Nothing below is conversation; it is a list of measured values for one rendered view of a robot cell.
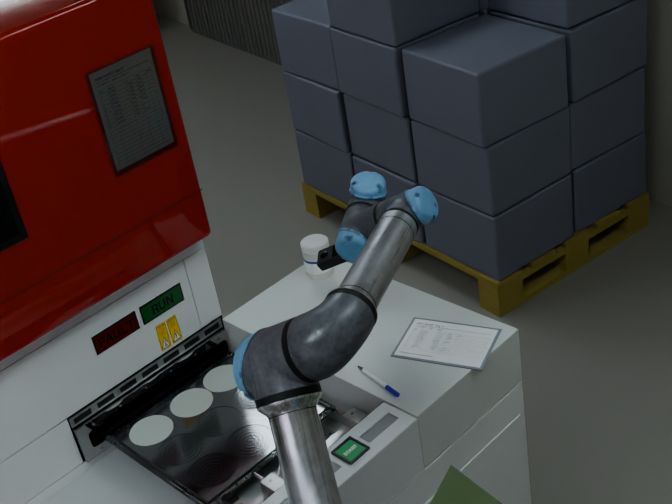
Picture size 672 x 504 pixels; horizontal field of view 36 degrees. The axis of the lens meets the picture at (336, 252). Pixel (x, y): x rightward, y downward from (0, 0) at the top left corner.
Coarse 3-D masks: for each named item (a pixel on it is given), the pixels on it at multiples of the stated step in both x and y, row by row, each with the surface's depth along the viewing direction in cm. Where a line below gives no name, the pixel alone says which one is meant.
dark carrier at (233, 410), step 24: (192, 384) 239; (168, 408) 233; (216, 408) 231; (240, 408) 229; (120, 432) 229; (192, 432) 225; (216, 432) 224; (240, 432) 223; (264, 432) 221; (144, 456) 221; (168, 456) 220; (192, 456) 218; (216, 456) 217; (240, 456) 216; (264, 456) 215; (192, 480) 212; (216, 480) 211
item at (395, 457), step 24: (384, 408) 213; (360, 432) 208; (384, 432) 207; (408, 432) 208; (384, 456) 204; (408, 456) 210; (336, 480) 197; (360, 480) 200; (384, 480) 206; (408, 480) 213
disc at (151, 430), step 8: (152, 416) 232; (160, 416) 231; (136, 424) 230; (144, 424) 230; (152, 424) 229; (160, 424) 229; (168, 424) 228; (136, 432) 228; (144, 432) 227; (152, 432) 227; (160, 432) 227; (168, 432) 226; (136, 440) 226; (144, 440) 225; (152, 440) 225; (160, 440) 224
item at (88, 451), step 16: (208, 336) 248; (224, 336) 250; (192, 352) 243; (224, 352) 253; (176, 368) 241; (144, 384) 235; (128, 400) 233; (160, 400) 241; (96, 416) 228; (112, 416) 231; (80, 432) 226; (112, 432) 233; (80, 448) 228; (96, 448) 230
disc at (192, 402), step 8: (184, 392) 237; (192, 392) 237; (200, 392) 236; (208, 392) 236; (176, 400) 235; (184, 400) 235; (192, 400) 234; (200, 400) 234; (208, 400) 233; (176, 408) 233; (184, 408) 232; (192, 408) 232; (200, 408) 231; (184, 416) 230; (192, 416) 230
